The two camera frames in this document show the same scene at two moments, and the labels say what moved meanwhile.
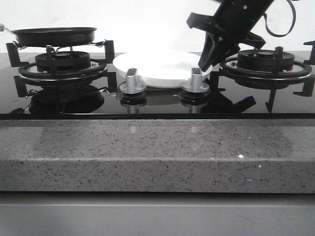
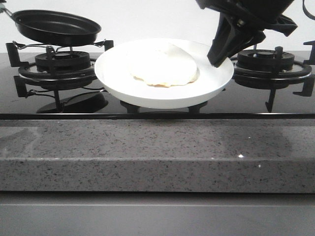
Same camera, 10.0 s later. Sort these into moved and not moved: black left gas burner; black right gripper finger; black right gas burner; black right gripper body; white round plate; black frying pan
Moved: black right gripper finger; black frying pan; white round plate; black right gripper body
Not moved: black left gas burner; black right gas burner
